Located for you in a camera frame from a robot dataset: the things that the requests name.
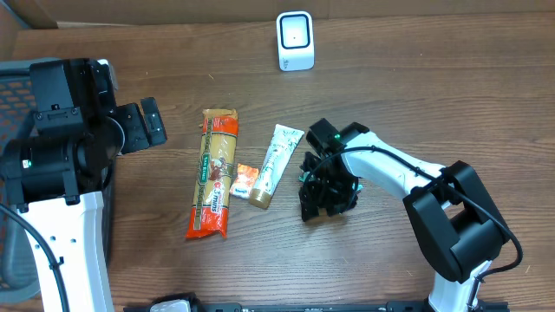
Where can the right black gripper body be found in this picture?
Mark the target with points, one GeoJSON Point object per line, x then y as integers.
{"type": "Point", "coordinates": [337, 193]}

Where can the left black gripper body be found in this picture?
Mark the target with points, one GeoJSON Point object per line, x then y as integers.
{"type": "Point", "coordinates": [153, 121]}

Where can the white cream tube gold cap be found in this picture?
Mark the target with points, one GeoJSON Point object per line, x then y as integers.
{"type": "Point", "coordinates": [283, 144]}

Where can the orange spaghetti pack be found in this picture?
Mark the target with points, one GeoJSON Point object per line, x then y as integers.
{"type": "Point", "coordinates": [210, 208]}

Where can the small orange snack packet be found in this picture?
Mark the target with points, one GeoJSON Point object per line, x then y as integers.
{"type": "Point", "coordinates": [245, 180]}

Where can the teal wet wipes pack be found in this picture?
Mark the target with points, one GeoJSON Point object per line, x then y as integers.
{"type": "Point", "coordinates": [331, 183]}

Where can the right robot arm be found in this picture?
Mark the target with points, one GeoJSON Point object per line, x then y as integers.
{"type": "Point", "coordinates": [457, 225]}

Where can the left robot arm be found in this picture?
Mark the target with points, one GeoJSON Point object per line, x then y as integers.
{"type": "Point", "coordinates": [55, 173]}

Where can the grey plastic basket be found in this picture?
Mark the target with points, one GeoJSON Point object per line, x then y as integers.
{"type": "Point", "coordinates": [19, 280]}

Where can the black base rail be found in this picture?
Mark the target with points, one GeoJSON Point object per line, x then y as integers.
{"type": "Point", "coordinates": [303, 307]}

